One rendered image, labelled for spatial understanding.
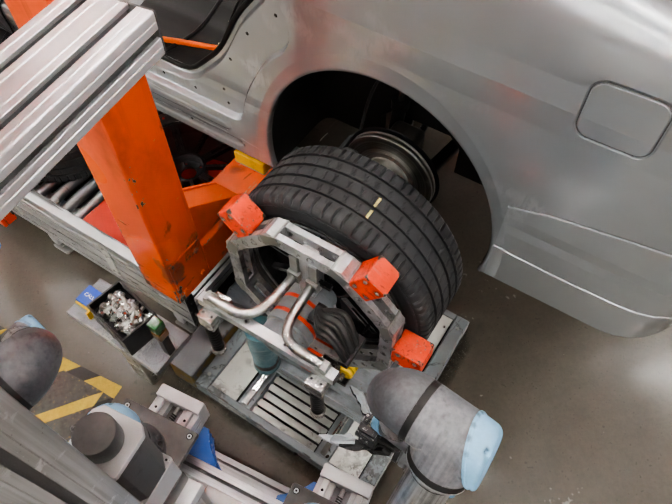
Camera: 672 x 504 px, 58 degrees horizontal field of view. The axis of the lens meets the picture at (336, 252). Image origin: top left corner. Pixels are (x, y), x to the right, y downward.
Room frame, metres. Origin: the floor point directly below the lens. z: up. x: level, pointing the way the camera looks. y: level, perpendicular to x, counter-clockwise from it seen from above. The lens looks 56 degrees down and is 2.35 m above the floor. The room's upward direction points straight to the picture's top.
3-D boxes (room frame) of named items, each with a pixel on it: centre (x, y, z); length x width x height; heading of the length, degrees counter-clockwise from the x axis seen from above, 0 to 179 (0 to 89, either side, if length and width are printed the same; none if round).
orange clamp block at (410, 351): (0.69, -0.20, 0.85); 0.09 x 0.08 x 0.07; 57
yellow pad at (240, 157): (1.56, 0.28, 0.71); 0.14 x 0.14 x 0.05; 57
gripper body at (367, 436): (0.46, -0.11, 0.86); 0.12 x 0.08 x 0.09; 57
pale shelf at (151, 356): (0.99, 0.73, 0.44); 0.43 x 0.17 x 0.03; 57
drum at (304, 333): (0.79, 0.10, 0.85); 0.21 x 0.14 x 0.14; 147
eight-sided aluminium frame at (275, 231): (0.85, 0.07, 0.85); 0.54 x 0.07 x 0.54; 57
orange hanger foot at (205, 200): (1.41, 0.37, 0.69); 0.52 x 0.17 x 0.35; 147
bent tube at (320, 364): (0.70, 0.05, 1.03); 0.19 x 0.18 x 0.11; 147
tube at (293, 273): (0.80, 0.22, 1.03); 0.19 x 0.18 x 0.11; 147
